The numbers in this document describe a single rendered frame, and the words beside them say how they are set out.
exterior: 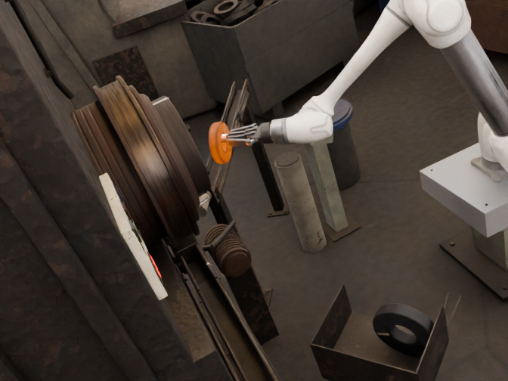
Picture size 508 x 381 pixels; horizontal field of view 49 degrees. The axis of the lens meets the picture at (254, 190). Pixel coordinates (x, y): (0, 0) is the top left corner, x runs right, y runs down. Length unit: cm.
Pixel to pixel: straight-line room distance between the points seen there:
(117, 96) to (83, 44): 282
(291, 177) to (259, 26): 150
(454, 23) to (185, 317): 104
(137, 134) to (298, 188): 128
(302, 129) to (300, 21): 207
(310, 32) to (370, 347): 281
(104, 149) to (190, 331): 46
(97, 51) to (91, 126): 284
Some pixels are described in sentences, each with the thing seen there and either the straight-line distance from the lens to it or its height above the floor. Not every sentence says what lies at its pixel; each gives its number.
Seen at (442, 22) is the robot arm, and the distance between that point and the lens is 163.
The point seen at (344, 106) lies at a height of 43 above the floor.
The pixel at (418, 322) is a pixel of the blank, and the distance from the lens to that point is 136.
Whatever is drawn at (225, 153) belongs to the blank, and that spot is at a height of 81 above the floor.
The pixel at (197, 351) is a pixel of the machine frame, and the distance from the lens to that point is 127.
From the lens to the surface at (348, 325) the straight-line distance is 155.
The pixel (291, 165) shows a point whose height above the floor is 51.
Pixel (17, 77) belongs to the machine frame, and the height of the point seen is 157.
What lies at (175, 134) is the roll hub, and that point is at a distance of 137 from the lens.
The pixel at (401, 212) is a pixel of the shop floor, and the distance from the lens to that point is 281.
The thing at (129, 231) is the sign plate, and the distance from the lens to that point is 103.
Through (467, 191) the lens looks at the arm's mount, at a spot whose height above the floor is 46.
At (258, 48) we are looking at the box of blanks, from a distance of 369.
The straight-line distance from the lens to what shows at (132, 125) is 130.
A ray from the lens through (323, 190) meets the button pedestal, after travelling 262.
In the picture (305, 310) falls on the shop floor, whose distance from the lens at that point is 246.
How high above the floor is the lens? 178
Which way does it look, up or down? 33 degrees down
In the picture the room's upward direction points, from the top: 20 degrees counter-clockwise
